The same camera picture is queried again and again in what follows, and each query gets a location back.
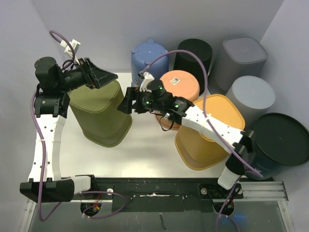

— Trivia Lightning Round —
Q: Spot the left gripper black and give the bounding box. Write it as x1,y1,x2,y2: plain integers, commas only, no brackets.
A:
57,57,118,92

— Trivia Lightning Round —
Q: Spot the green mesh square basket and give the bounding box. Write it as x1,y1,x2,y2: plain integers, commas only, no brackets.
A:
69,81,132,147

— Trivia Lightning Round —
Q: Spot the blue round bin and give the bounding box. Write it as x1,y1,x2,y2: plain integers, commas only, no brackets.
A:
131,39,169,87

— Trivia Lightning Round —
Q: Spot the tan round bin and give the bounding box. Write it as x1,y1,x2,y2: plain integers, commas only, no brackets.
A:
154,70,201,131

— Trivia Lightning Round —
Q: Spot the tan mesh square basket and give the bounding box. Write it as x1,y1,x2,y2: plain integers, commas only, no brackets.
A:
175,94,245,171

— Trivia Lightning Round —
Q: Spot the black ribbed round bin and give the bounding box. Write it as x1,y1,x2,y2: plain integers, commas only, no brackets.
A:
173,38,212,82

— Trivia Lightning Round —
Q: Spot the grey mesh square basket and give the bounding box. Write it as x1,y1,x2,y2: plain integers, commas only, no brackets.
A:
208,36,268,95

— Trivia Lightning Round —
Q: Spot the light grey round bin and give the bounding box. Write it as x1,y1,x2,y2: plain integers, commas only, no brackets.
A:
226,75,276,126

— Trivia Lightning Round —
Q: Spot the dark navy round bin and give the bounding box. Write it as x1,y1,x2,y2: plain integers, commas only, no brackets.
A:
245,113,309,180

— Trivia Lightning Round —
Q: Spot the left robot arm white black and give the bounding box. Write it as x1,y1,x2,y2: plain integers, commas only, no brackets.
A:
19,57,118,203

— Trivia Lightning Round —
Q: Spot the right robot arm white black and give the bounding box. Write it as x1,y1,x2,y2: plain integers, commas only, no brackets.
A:
117,80,260,198

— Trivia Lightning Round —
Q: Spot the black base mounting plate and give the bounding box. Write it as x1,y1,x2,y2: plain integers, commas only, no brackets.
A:
72,178,243,218

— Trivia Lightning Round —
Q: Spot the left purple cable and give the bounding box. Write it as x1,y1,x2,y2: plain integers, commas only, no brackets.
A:
29,30,128,222

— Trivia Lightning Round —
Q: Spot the purple cable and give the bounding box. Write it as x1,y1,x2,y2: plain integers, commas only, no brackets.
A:
137,49,264,232
29,30,128,222

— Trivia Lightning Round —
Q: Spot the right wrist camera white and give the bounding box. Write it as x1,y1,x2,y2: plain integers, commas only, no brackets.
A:
138,72,154,92

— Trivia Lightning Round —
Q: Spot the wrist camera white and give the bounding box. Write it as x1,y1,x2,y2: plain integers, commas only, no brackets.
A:
138,72,154,92
59,40,81,64

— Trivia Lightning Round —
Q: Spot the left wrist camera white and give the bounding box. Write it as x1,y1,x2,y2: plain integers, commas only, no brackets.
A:
59,40,81,64

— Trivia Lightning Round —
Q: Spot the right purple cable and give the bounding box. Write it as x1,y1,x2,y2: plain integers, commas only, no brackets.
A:
137,49,264,232

